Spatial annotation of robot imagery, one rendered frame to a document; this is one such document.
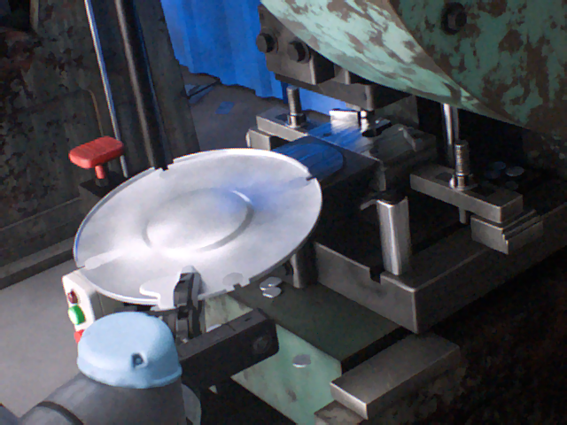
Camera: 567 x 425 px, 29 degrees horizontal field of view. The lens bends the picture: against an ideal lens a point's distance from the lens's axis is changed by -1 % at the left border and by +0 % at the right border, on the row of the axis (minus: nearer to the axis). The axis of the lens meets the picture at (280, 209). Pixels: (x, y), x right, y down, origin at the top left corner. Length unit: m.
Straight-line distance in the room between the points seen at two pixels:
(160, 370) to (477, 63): 0.33
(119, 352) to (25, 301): 1.99
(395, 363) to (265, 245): 0.19
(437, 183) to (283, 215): 0.20
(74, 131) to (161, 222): 1.69
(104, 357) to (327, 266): 0.55
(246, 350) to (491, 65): 0.39
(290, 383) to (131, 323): 0.51
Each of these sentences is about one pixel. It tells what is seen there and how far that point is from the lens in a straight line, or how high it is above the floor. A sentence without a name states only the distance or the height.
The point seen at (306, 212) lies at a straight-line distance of 1.22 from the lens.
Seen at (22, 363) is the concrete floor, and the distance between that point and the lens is 2.58.
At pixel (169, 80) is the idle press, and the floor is 0.35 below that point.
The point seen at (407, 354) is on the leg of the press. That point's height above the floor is 0.64.
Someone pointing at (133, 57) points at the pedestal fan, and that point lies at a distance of 2.19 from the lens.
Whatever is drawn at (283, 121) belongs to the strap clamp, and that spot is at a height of 0.76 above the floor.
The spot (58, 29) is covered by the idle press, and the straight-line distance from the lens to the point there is 2.84.
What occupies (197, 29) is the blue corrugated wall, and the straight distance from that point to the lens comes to 3.99.
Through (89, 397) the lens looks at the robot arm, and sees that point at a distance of 0.83.
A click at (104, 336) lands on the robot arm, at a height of 0.90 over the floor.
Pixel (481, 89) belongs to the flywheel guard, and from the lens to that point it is 0.82.
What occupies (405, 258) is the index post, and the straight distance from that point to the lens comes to 1.24.
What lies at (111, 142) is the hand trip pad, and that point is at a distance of 1.58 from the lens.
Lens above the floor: 1.34
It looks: 27 degrees down
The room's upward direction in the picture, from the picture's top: 9 degrees counter-clockwise
